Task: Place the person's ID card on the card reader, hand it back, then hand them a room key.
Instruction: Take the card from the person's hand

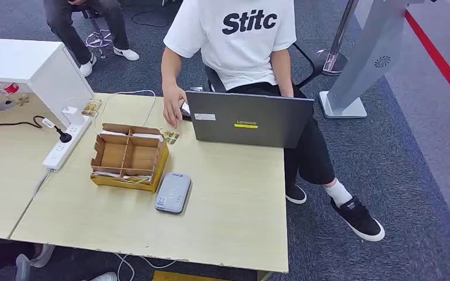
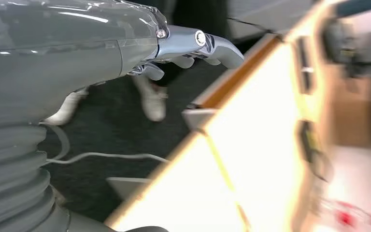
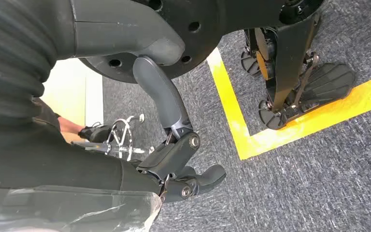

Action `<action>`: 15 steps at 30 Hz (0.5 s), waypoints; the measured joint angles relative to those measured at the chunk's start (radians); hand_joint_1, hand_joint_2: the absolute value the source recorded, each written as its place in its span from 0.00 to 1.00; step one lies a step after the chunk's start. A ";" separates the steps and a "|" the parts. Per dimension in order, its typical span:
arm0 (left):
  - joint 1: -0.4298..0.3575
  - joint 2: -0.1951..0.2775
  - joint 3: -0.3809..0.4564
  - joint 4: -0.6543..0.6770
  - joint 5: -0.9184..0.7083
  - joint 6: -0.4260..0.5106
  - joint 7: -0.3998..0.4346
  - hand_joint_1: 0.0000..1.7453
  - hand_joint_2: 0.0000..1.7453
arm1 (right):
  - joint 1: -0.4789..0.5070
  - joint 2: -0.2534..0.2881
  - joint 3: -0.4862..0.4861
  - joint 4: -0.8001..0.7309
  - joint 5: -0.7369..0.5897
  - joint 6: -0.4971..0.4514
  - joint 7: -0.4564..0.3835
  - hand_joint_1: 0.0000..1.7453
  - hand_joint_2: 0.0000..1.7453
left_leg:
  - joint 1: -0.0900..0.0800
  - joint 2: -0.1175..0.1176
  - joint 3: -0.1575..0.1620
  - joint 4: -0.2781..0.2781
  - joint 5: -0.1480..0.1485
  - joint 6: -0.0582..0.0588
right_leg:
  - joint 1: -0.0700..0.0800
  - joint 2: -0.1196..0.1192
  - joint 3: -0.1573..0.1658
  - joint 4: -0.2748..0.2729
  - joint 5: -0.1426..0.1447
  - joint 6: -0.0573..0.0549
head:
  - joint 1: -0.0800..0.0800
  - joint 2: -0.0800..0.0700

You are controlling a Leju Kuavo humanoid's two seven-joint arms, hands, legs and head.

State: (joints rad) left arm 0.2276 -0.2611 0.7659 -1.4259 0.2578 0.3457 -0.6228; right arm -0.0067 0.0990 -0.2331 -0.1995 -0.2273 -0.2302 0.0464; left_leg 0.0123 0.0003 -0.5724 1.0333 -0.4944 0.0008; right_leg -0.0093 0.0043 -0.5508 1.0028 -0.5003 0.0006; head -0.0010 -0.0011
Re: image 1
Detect black plug with cable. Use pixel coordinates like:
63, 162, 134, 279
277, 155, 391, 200
0, 101, 73, 144

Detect patterned room key cards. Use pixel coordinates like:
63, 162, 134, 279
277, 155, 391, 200
117, 174, 152, 186

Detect white charger block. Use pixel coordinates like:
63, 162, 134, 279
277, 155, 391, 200
62, 107, 79, 126

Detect pale grey rounded object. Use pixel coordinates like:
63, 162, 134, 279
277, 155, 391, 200
14, 243, 57, 281

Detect chrome stanchion post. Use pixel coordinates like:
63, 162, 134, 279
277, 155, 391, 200
317, 0, 360, 76

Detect grey Lenovo laptop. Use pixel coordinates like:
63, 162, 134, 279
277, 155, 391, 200
185, 90, 315, 149

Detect white cabinet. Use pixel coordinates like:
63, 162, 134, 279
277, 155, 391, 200
0, 37, 94, 129

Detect clear bottle, red label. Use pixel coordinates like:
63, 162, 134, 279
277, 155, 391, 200
0, 81, 20, 96

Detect grey kiosk stand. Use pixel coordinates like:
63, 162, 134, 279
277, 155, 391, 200
319, 0, 435, 119

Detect white cable under desk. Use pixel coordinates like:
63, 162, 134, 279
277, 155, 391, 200
114, 252, 177, 281

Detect white power strip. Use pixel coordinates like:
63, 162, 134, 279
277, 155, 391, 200
42, 116, 93, 173

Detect black office chair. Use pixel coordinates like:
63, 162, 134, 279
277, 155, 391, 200
203, 42, 325, 94

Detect cardboard divided card box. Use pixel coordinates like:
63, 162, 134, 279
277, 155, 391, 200
90, 122, 170, 193

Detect grey card reader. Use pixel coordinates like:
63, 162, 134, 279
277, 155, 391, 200
154, 172, 192, 214

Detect person in dark trousers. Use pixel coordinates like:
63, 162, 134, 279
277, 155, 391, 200
43, 0, 141, 77

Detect person's right hand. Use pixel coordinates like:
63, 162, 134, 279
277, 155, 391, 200
162, 84, 189, 129

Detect yellow box under desk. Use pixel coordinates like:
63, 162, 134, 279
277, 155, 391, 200
152, 270, 230, 281

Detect white charger cable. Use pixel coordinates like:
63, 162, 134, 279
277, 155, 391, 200
92, 90, 157, 135

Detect chrome stool base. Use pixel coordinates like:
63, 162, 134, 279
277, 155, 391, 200
82, 9, 114, 60

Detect black floor cable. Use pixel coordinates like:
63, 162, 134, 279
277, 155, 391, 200
131, 9, 172, 29

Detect white shoe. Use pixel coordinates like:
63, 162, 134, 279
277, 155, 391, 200
89, 271, 118, 281

